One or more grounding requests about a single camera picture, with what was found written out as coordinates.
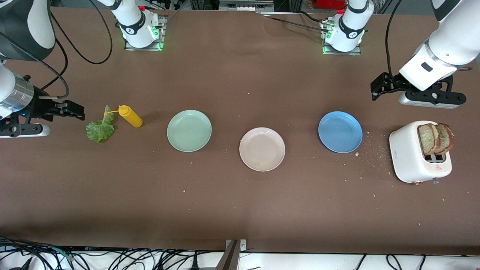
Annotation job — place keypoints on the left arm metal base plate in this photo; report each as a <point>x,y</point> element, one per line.
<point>352,53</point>

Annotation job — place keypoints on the pale green plate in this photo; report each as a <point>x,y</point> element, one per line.
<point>189,131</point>

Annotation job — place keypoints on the black power plug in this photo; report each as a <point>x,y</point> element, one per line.
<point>194,263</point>

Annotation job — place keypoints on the blue plate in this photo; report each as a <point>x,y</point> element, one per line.
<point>340,132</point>

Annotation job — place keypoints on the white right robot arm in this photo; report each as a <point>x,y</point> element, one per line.
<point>137,28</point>

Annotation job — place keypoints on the brown bread slice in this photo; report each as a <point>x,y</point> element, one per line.
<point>426,139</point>
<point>446,137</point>

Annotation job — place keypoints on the red box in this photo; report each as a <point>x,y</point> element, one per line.
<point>330,3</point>

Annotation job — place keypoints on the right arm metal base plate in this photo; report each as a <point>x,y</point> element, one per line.
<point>129,48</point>

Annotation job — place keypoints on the white toaster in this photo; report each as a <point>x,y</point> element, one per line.
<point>407,153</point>

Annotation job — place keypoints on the yellow squeeze bottle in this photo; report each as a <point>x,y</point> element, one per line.
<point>131,117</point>

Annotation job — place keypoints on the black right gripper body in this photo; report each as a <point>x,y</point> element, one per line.
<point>40,106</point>

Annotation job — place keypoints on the silver metal bracket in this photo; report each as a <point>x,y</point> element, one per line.
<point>243,245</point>

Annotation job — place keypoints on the grey metal box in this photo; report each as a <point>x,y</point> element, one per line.
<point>243,5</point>

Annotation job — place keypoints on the green lettuce leaf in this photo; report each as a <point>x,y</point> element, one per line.
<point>99,131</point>

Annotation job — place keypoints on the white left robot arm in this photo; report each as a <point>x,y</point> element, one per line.
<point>450,41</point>

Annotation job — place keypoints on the grey aluminium profile beam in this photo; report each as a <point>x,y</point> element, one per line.
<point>228,260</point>

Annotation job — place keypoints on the beige plate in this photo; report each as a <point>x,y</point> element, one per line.
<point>262,150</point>

